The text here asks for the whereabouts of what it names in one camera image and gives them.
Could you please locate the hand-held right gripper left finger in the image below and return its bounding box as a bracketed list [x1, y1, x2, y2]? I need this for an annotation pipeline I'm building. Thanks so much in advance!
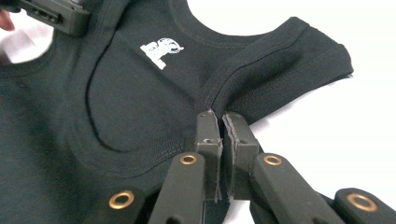
[194, 108, 224, 202]

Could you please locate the white table cover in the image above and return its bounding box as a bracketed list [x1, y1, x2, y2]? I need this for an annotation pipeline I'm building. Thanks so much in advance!
[0, 0, 396, 224]

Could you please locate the black tank top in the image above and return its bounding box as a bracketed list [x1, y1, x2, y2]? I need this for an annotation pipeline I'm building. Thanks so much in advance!
[0, 0, 355, 224]

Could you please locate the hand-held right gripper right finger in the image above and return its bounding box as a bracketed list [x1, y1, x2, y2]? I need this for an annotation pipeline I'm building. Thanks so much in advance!
[221, 110, 261, 201]

